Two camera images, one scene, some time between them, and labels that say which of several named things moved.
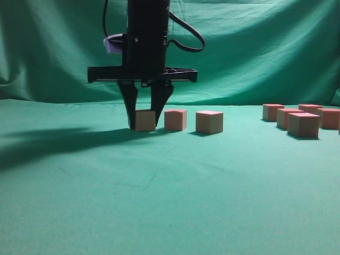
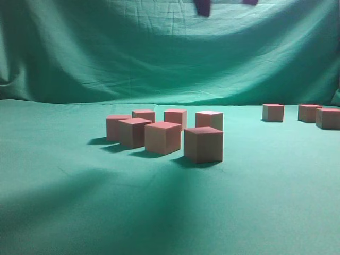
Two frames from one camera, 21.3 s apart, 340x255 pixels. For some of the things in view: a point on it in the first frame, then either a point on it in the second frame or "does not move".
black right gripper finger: [129, 91] to [203, 7]
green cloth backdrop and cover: [75, 179] does not move
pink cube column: [329, 118] does not move
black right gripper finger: [160, 93] to [250, 2]
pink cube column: [303, 125] to [162, 137]
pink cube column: [309, 108] does not move
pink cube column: [270, 111] does not move
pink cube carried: [175, 119] does not move
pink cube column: [282, 117] to [203, 144]
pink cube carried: [209, 122] does not move
